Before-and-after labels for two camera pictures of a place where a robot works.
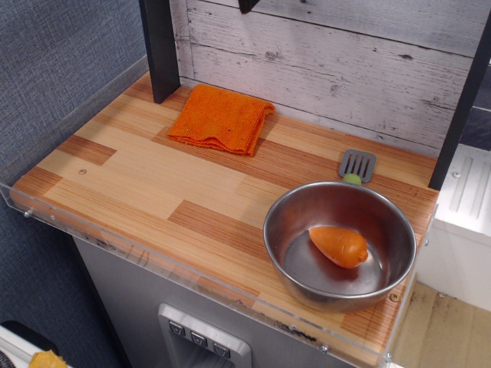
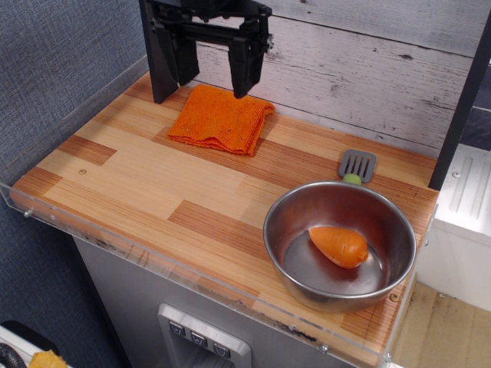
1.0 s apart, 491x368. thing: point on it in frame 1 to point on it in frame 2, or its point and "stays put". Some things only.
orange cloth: x=231 y=121 stays put
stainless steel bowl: x=340 y=247 stays put
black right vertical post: x=466 y=106 stays put
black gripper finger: x=246 y=5 to x=180 y=23
